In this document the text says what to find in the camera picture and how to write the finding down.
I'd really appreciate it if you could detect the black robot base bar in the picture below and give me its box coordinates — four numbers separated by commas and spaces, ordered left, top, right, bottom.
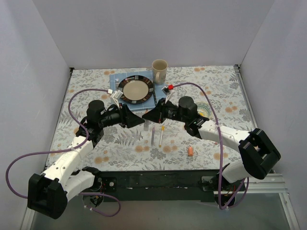
83, 165, 237, 204

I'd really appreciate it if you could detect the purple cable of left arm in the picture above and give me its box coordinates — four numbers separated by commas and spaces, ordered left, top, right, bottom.
5, 89, 121, 217

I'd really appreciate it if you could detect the black handled fork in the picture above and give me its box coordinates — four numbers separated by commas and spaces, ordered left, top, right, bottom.
115, 78, 120, 89

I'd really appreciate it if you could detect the beige floral ceramic mug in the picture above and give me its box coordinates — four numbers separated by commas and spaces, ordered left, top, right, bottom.
152, 59, 168, 85

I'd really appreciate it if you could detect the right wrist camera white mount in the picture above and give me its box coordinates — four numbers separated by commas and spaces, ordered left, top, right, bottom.
162, 84, 174, 103

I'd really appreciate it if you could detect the dark striped rim dinner plate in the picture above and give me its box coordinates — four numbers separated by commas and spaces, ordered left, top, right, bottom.
117, 75, 154, 104

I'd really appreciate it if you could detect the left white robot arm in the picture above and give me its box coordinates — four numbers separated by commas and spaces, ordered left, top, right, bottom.
27, 100, 145, 219

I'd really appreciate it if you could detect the aluminium frame rail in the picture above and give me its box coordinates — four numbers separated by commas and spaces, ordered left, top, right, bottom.
234, 64, 301, 230

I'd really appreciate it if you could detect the yellow and blue patterned bowl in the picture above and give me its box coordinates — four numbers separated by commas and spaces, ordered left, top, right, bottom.
196, 102, 212, 119

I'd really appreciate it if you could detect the purple pen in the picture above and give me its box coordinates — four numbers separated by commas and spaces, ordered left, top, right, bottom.
151, 126, 155, 146

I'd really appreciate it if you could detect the white marker with yellow tip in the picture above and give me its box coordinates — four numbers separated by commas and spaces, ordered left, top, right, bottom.
159, 129, 164, 147

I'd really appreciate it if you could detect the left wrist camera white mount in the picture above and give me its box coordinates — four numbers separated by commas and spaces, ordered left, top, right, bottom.
107, 89, 123, 108

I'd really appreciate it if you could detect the orange pen cap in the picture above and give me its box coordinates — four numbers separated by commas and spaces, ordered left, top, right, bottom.
188, 147, 194, 156

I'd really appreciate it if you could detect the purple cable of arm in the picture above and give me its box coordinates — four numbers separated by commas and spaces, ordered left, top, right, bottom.
5, 89, 121, 217
172, 82, 250, 210

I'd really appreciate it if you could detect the grey marker with red tip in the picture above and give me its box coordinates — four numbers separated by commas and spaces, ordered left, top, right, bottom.
143, 119, 150, 131

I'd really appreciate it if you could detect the black handled table knife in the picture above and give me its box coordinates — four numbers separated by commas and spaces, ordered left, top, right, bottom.
153, 84, 157, 106

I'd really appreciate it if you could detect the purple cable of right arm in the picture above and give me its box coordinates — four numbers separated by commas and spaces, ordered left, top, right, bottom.
172, 82, 250, 210

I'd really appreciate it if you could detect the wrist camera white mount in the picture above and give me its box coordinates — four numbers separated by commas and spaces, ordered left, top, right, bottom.
162, 84, 174, 103
107, 89, 123, 108

